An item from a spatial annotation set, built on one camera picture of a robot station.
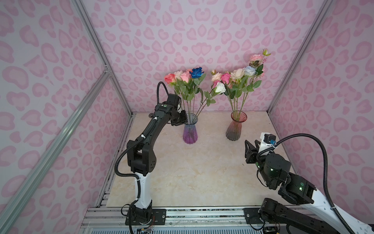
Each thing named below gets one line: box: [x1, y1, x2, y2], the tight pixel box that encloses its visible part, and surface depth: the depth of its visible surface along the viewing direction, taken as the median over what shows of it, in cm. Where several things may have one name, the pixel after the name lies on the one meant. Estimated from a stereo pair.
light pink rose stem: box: [250, 48, 272, 63], surface depth 80 cm
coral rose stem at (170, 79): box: [164, 73, 181, 95], surface depth 83 cm
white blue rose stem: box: [243, 63, 264, 92], surface depth 81 cm
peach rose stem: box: [211, 72, 223, 82], surface depth 82 cm
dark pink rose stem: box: [221, 72, 235, 118], surface depth 80 cm
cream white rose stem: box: [230, 67, 245, 83], surface depth 80 cm
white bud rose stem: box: [196, 81, 226, 118], surface depth 76 cm
